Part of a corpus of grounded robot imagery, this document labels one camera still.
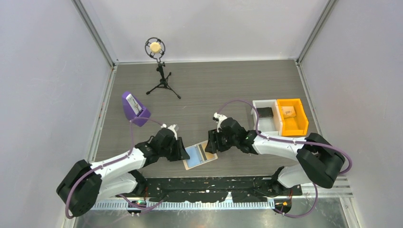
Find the black block in white bin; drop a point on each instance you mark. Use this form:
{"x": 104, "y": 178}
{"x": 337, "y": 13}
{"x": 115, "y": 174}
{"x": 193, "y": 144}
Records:
{"x": 265, "y": 112}

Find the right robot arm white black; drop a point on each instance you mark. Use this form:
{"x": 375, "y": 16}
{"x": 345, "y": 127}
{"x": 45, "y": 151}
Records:
{"x": 318, "y": 162}

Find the white plastic bin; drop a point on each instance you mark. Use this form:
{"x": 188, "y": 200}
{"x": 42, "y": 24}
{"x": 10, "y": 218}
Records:
{"x": 270, "y": 125}

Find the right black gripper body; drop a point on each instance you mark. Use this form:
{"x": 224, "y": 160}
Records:
{"x": 225, "y": 142}

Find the orange plastic bin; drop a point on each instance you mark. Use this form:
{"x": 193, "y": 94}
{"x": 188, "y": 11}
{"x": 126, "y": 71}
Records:
{"x": 297, "y": 126}

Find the black microphone on tripod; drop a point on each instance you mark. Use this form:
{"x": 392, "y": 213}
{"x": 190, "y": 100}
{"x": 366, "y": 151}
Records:
{"x": 155, "y": 49}

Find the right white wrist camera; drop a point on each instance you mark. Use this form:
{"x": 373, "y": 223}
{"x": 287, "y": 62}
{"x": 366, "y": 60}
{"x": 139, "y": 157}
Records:
{"x": 218, "y": 118}

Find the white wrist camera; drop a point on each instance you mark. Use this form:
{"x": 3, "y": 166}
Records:
{"x": 174, "y": 128}
{"x": 218, "y": 118}

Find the purple metronome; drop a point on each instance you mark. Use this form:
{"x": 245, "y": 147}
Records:
{"x": 134, "y": 110}

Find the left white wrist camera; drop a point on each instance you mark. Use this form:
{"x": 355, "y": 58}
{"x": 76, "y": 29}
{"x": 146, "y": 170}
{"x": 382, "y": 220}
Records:
{"x": 174, "y": 128}

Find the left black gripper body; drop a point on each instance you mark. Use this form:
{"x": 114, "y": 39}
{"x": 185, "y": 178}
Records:
{"x": 170, "y": 151}

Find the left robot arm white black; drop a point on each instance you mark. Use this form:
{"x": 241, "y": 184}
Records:
{"x": 87, "y": 183}

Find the beige leather card holder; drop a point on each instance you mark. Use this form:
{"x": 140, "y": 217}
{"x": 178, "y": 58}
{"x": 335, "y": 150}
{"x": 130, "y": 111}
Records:
{"x": 198, "y": 156}

